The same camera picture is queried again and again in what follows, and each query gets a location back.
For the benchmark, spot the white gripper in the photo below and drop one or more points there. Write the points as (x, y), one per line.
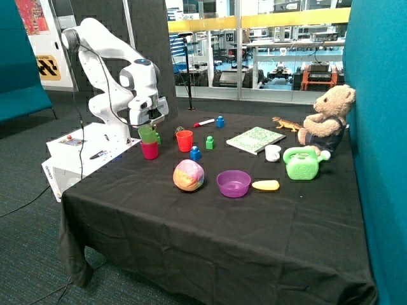
(147, 111)

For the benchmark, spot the green plastic cup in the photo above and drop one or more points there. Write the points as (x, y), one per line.
(146, 134)

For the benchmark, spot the orange-red plastic cup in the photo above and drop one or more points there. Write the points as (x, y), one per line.
(185, 140)

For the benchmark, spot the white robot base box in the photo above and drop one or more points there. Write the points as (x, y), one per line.
(76, 155)

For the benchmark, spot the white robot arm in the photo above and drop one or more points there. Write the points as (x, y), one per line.
(127, 81)

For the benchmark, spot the green toy block left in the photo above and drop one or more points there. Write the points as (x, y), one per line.
(158, 138)

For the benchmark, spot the green toy block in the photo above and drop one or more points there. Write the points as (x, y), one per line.
(158, 138)
(209, 143)

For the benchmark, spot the dark green toy pepper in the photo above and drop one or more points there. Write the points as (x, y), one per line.
(179, 129)

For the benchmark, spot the magenta plastic cup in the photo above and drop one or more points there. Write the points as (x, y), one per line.
(150, 150)

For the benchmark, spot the red white marker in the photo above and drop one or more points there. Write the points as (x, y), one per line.
(202, 123)

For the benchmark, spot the blue toy block front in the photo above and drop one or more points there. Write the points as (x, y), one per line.
(195, 153)

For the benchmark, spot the blue toy block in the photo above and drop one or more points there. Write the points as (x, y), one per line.
(220, 122)
(195, 153)

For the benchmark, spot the green toy block center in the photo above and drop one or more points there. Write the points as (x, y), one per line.
(209, 143)

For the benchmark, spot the rainbow plush ball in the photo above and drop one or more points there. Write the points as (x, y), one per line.
(188, 175)

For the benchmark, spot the blue toy block back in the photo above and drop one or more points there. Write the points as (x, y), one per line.
(220, 122)

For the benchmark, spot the purple plastic bowl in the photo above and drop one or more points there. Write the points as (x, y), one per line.
(233, 183)

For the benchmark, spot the green patterned notebook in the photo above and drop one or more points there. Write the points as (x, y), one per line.
(255, 140)

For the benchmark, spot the black tablecloth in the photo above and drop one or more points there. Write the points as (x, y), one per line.
(301, 244)

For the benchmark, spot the white ceramic mug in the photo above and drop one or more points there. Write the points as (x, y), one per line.
(272, 153)

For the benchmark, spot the yellow black sign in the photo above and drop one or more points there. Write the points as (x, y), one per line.
(48, 68)

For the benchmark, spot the yellow toy corn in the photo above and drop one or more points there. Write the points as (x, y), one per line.
(266, 185)

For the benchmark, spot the teal sofa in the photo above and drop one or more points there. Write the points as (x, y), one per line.
(21, 90)

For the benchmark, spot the orange toy lizard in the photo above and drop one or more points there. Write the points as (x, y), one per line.
(283, 123)

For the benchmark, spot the green toy watering can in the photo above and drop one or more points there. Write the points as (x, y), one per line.
(302, 163)

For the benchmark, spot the brown teddy bear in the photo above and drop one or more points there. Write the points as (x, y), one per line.
(324, 130)

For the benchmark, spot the red wall poster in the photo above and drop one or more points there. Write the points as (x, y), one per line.
(33, 17)

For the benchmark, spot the teal partition wall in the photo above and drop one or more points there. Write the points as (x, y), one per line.
(375, 65)

